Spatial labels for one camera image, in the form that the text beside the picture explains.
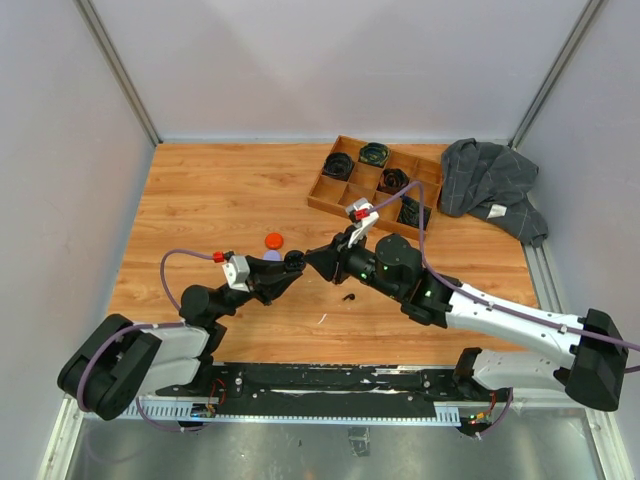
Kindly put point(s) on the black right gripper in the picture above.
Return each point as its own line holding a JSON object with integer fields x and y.
{"x": 331, "y": 260}

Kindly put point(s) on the black earbud case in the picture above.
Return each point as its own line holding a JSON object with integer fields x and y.
{"x": 294, "y": 260}

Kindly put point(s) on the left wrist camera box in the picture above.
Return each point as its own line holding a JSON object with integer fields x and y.
{"x": 237, "y": 272}

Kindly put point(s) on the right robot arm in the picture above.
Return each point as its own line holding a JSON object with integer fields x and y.
{"x": 583, "y": 356}

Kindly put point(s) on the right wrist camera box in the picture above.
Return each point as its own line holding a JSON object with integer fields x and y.
{"x": 363, "y": 218}

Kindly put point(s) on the grey crumpled cloth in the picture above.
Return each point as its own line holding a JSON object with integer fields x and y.
{"x": 491, "y": 182}

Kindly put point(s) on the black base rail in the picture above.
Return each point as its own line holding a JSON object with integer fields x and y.
{"x": 329, "y": 392}

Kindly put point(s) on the wooden compartment tray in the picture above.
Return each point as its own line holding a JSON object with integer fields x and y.
{"x": 421, "y": 162}

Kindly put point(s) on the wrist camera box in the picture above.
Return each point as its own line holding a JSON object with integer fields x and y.
{"x": 237, "y": 272}
{"x": 363, "y": 218}

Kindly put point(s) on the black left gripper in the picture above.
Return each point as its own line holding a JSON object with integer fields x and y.
{"x": 267, "y": 290}

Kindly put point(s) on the orange earbud case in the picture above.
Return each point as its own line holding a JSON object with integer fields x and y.
{"x": 274, "y": 241}

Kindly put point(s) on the dark green rolled belt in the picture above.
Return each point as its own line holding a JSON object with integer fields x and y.
{"x": 411, "y": 214}

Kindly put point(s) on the purple earbud case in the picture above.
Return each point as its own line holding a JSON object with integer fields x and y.
{"x": 272, "y": 255}

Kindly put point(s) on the dark red rolled belt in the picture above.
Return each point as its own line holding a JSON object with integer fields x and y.
{"x": 392, "y": 181}

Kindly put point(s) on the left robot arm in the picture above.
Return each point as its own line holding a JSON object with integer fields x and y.
{"x": 122, "y": 360}

